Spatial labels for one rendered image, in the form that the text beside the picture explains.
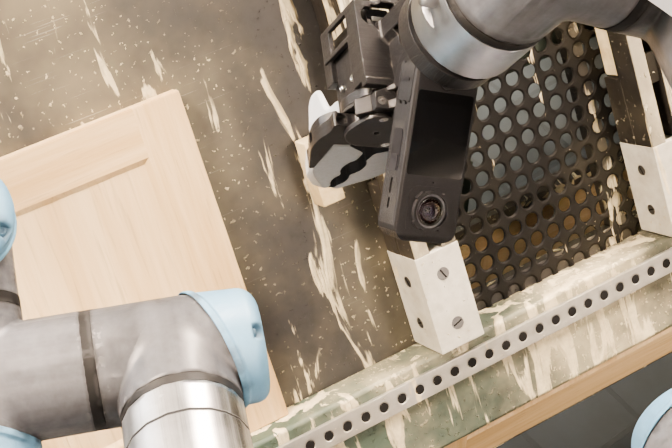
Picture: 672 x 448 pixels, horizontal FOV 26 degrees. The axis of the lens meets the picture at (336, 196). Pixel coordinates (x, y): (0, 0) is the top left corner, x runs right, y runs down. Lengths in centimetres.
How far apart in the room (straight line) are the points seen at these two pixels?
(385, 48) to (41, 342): 28
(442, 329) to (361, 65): 84
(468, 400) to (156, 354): 97
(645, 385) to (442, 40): 210
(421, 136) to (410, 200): 4
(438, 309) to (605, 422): 116
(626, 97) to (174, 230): 61
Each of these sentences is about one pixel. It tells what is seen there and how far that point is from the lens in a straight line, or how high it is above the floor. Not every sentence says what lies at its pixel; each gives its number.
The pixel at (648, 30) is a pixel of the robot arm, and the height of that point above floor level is 178.
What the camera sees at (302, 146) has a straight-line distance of 166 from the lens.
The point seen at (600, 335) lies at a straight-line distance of 189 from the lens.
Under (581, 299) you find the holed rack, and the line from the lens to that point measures 186.
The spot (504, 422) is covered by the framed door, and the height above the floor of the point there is 31.
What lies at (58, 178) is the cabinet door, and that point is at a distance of 158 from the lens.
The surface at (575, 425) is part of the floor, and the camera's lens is 283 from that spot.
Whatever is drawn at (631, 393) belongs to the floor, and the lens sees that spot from 290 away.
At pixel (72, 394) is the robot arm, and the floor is 160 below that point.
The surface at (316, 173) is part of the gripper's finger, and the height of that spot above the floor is 159.
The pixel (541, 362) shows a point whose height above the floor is 84.
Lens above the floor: 232
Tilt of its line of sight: 47 degrees down
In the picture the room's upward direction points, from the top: straight up
